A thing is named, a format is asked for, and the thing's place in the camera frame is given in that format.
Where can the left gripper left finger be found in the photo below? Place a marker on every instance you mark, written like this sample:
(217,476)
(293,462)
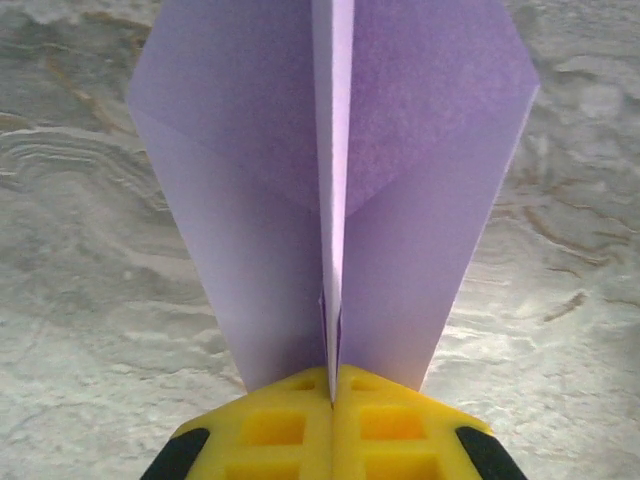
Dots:
(280,430)

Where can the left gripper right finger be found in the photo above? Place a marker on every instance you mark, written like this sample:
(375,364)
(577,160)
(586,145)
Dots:
(390,430)

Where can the purple paper sheet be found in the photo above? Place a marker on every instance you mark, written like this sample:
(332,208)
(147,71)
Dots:
(250,200)

